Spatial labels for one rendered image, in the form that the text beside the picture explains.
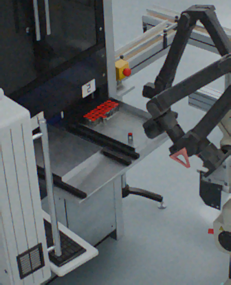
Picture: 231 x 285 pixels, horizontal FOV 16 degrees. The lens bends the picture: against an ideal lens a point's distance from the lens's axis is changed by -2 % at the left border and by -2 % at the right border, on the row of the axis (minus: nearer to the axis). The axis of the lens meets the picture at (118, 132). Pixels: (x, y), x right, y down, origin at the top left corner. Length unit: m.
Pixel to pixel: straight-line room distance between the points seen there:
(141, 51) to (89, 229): 0.95
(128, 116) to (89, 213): 0.60
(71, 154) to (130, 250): 0.97
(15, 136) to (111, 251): 1.85
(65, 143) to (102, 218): 0.71
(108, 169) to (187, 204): 1.27
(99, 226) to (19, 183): 1.55
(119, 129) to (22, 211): 1.03
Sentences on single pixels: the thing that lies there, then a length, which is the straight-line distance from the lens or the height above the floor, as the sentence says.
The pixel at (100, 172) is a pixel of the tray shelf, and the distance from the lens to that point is 3.45.
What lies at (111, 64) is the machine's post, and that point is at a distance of 3.84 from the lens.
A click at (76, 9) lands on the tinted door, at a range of 3.55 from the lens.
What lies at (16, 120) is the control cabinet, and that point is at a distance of 2.60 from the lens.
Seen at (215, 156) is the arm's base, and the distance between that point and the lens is 2.93.
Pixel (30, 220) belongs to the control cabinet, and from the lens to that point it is 2.84.
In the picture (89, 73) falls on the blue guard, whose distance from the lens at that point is 3.72.
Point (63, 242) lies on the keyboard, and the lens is 3.19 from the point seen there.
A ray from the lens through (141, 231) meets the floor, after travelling 4.49.
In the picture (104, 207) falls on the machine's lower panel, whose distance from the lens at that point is 4.20.
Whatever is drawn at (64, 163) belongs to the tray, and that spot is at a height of 0.88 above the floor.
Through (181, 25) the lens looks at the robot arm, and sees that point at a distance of 3.28.
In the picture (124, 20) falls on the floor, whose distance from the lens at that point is 6.69.
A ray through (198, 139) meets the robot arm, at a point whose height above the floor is 1.29.
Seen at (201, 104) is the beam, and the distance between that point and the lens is 4.65.
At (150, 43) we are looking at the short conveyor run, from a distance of 4.31.
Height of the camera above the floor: 2.93
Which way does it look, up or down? 34 degrees down
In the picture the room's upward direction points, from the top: 3 degrees counter-clockwise
